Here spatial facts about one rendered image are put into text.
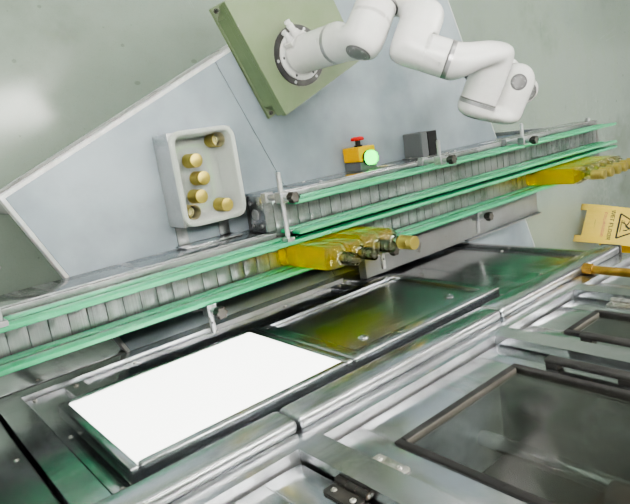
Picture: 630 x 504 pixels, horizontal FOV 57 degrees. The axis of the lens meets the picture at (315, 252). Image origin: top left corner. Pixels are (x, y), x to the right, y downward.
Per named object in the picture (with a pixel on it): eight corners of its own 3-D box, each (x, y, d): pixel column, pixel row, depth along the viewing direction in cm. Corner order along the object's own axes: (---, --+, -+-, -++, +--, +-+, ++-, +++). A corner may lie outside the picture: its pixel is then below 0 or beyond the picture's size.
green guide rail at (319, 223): (280, 232, 147) (300, 234, 140) (280, 229, 146) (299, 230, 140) (598, 143, 253) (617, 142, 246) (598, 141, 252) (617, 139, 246)
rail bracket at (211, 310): (189, 329, 133) (219, 340, 123) (184, 301, 132) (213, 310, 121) (205, 324, 135) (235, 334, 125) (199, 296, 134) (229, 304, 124)
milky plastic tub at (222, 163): (170, 228, 141) (186, 229, 135) (151, 135, 137) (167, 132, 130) (230, 213, 152) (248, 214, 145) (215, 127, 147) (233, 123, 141)
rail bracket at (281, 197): (267, 241, 144) (297, 244, 134) (255, 174, 141) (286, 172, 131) (276, 238, 146) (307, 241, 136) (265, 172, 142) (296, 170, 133)
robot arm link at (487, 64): (436, 89, 127) (499, 110, 126) (459, 25, 122) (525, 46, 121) (436, 87, 140) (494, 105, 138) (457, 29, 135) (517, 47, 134)
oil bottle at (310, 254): (279, 264, 147) (334, 272, 131) (276, 243, 146) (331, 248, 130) (296, 259, 151) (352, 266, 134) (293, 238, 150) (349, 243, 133)
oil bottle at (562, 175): (526, 185, 219) (601, 183, 197) (525, 170, 218) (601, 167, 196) (534, 183, 222) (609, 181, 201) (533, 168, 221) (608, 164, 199)
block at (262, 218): (250, 233, 149) (265, 234, 144) (243, 196, 147) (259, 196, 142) (261, 229, 151) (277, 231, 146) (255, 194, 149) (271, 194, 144)
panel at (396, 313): (60, 418, 106) (133, 489, 80) (56, 403, 105) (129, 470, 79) (392, 283, 160) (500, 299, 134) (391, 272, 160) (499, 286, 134)
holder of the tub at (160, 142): (174, 248, 143) (189, 250, 137) (151, 136, 137) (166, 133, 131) (232, 233, 153) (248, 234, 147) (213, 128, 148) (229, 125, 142)
